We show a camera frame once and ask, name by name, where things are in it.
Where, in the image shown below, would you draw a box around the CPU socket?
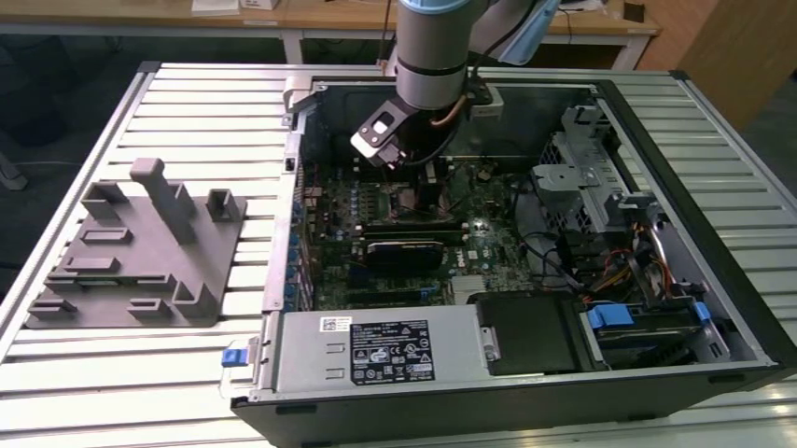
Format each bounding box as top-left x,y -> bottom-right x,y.
386,182 -> 454,223

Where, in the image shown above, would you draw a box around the RAM slot with white clips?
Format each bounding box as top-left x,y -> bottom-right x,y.
356,223 -> 468,231
351,157 -> 454,165
351,168 -> 454,176
359,233 -> 468,241

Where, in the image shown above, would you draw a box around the silver metal drive cage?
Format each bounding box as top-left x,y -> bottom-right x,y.
527,105 -> 631,237

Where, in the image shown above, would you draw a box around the black graphics card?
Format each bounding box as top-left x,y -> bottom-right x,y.
362,239 -> 448,273

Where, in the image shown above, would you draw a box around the grey case latch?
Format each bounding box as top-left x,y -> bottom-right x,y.
280,76 -> 315,116

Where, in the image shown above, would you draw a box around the green motherboard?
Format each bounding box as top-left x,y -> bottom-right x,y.
296,156 -> 553,313

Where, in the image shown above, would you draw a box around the silver chipset heatsink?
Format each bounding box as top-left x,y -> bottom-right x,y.
448,273 -> 491,305

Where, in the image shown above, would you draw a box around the black expansion slot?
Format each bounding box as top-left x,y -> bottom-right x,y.
344,289 -> 419,304

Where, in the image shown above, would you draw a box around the wooden desk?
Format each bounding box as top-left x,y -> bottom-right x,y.
0,0 -> 665,71

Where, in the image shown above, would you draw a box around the hard disk in blue carrier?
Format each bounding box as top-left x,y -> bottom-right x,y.
582,301 -> 711,365

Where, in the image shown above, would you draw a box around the silver power supply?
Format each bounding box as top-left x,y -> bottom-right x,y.
248,309 -> 503,403

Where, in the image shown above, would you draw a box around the grey parts rack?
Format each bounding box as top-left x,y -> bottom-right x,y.
25,157 -> 250,330

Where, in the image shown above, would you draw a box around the wooden cabinet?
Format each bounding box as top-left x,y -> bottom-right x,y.
638,0 -> 797,134

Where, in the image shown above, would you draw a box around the blue plastic latch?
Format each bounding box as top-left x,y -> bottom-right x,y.
222,342 -> 251,369

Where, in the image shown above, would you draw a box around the black PC case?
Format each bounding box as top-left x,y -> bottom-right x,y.
220,69 -> 797,448

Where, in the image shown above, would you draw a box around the white furniture leg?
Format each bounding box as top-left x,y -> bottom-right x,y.
0,151 -> 28,191

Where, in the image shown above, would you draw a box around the copper coloured hose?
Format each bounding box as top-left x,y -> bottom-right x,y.
427,92 -> 467,130

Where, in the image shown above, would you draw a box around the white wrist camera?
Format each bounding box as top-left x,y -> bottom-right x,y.
348,99 -> 416,168
470,85 -> 505,119

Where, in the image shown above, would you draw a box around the thick black cable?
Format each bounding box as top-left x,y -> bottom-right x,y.
403,13 -> 525,168

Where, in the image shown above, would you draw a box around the orange yellow power wires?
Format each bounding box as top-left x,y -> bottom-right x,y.
583,268 -> 634,295

